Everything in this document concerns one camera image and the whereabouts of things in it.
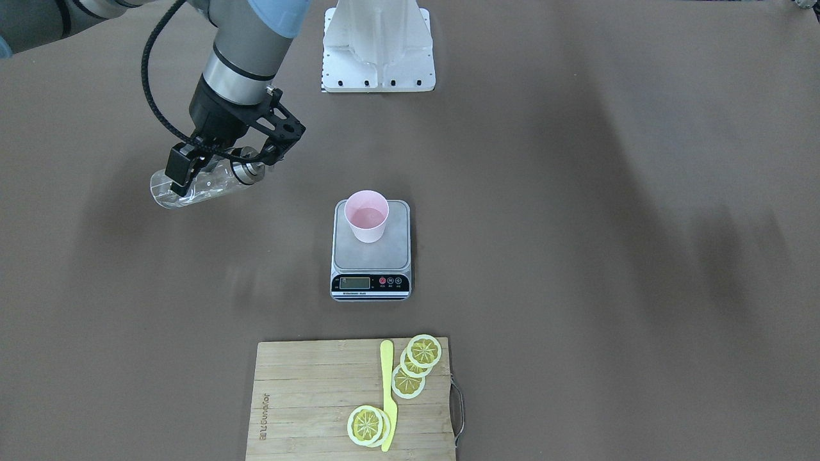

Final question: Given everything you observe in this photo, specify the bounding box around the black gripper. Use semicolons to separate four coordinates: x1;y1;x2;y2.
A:
165;76;263;197

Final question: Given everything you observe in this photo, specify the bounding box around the clear glass sauce bottle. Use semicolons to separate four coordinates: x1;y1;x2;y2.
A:
150;154;267;209

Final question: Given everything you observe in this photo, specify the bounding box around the pink plastic cup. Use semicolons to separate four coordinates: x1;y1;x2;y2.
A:
343;190;390;244

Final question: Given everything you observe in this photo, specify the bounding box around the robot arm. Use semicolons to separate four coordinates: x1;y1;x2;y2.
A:
2;1;310;208

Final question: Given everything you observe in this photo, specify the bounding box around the grey kitchen scale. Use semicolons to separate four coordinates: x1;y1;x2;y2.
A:
330;200;413;302

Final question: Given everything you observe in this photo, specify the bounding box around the wooden cutting board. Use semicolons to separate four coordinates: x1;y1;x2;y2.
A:
245;337;457;460

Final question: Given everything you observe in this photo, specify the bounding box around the yellow plastic knife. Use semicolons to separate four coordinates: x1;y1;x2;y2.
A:
379;339;398;452

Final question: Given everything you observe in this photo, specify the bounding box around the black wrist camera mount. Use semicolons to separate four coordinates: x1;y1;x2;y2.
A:
238;87;306;166

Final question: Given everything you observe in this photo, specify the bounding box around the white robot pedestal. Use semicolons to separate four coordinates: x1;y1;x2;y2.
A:
320;1;436;93

